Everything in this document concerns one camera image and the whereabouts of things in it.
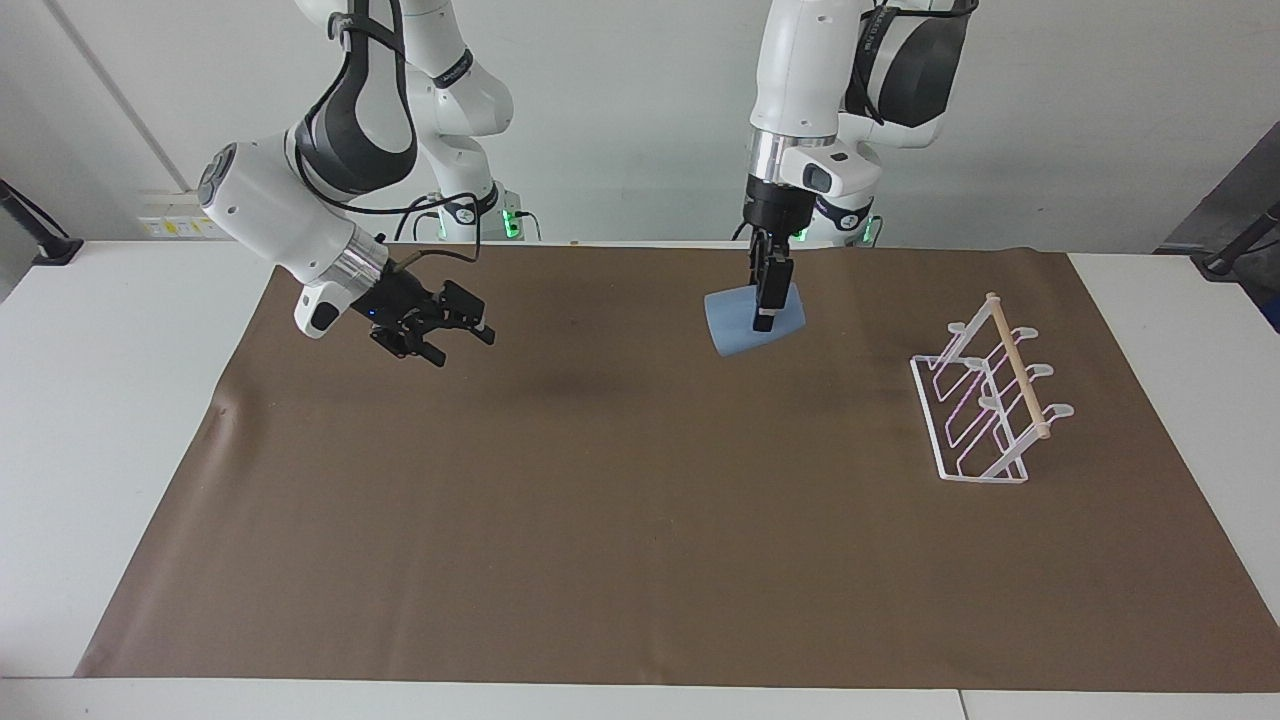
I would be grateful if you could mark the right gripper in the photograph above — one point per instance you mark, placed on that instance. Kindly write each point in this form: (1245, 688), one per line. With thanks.
(398, 300)

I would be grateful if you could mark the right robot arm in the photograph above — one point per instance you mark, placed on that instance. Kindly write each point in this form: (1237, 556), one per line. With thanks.
(270, 210)

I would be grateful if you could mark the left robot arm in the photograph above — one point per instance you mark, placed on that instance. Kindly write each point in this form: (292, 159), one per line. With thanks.
(795, 70)

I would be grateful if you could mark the black stand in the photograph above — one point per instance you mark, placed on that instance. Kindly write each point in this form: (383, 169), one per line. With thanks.
(1235, 250)
(45, 240)

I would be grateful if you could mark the light blue cup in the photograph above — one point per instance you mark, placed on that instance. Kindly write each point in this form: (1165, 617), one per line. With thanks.
(735, 322)

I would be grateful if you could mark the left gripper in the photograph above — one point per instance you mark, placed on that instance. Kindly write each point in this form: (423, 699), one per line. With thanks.
(780, 208)

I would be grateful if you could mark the white wall socket strip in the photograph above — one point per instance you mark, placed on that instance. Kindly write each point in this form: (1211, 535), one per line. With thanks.
(180, 222)

